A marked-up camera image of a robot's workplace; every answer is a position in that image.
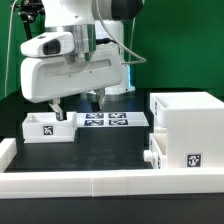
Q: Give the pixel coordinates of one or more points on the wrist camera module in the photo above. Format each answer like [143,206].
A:
[48,44]

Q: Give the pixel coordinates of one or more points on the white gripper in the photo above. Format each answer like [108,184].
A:
[44,79]

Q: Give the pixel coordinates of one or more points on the fiducial marker sheet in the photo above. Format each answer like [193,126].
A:
[112,119]

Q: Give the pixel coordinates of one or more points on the white drawer box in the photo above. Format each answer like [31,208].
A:
[156,153]
[44,127]

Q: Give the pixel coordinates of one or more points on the black camera stand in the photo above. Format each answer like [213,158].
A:
[29,10]

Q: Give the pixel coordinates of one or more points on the white barrier rail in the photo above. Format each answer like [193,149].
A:
[8,151]
[111,183]

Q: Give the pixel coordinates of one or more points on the white front barrier rail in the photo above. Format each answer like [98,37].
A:
[111,183]

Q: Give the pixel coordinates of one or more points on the white front drawer box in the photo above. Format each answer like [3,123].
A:
[156,153]

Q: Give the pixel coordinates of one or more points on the white drawer cabinet frame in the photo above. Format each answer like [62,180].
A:
[193,123]

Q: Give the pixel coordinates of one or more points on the white left barrier rail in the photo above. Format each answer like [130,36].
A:
[8,151]

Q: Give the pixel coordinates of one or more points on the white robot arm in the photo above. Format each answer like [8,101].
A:
[77,52]

